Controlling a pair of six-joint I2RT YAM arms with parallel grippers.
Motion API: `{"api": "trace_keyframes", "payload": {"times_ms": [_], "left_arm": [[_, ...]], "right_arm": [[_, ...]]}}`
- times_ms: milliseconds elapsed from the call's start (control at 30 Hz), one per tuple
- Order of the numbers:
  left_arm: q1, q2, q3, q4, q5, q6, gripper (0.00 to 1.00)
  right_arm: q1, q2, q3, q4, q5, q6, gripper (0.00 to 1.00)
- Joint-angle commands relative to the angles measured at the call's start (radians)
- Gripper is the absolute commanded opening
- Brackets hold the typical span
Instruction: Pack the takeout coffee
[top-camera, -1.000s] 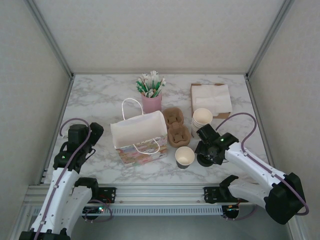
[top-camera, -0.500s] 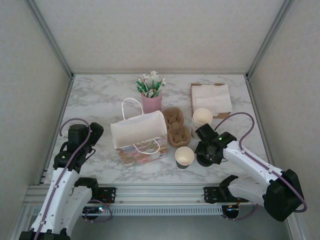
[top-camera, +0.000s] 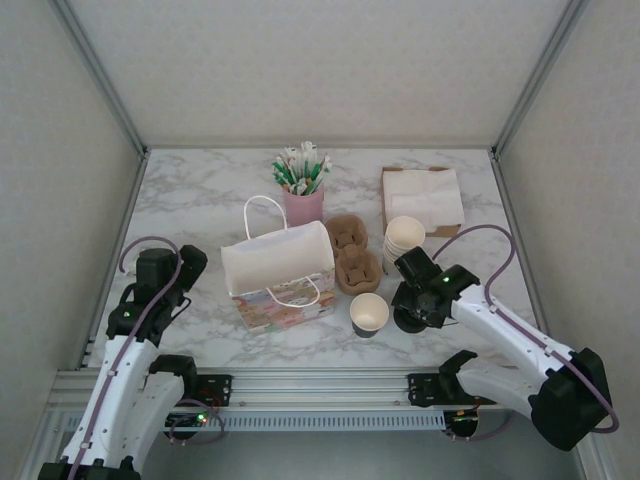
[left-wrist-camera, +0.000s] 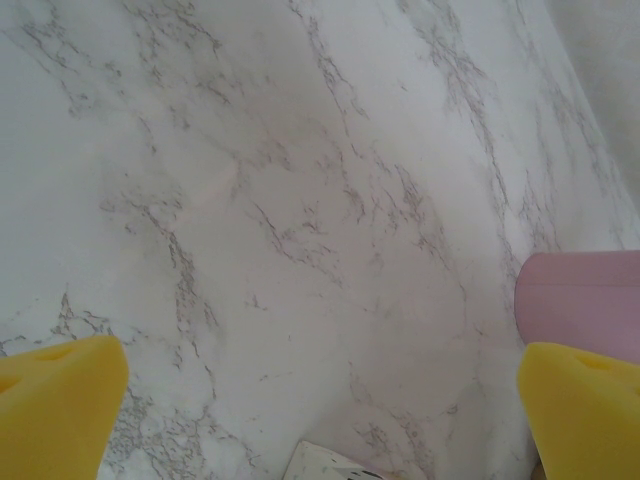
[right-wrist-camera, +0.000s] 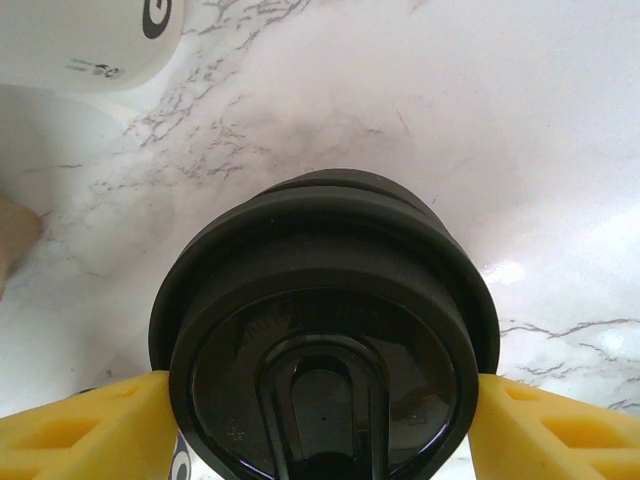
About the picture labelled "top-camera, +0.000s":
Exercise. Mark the black paper coffee cup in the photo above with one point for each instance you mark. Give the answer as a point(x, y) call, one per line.
point(370, 307)

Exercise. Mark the white patterned paper gift bag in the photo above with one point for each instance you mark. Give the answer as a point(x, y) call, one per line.
point(275, 255)

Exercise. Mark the green straw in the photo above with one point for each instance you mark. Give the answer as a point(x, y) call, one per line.
point(311, 180)
point(317, 172)
point(279, 178)
point(280, 169)

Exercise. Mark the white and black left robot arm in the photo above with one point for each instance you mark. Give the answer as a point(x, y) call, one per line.
point(120, 380)

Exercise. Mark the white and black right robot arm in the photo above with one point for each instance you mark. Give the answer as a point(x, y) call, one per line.
point(510, 330)

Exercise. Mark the brown cardboard napkin tray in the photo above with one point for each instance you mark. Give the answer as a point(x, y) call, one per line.
point(445, 231)

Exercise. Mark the white paper napkin stack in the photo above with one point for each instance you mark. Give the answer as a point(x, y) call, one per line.
point(410, 182)

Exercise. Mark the green circuit board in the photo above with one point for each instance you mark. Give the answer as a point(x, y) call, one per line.
point(462, 422)
point(187, 421)

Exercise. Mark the pink straw holder cup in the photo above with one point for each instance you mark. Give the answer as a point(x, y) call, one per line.
point(304, 210)

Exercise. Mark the white wrapped straw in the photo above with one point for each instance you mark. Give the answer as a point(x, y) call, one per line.
point(290, 152)
point(309, 152)
point(326, 165)

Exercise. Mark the aluminium table side rail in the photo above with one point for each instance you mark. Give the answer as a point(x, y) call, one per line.
point(507, 200)
point(129, 200)

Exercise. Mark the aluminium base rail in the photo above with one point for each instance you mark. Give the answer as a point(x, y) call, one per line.
point(320, 390)

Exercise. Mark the aluminium frame leg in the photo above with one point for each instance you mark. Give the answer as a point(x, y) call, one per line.
point(592, 467)
point(42, 435)

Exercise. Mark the aluminium frame post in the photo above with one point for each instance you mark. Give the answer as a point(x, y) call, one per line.
point(104, 75)
point(540, 75)

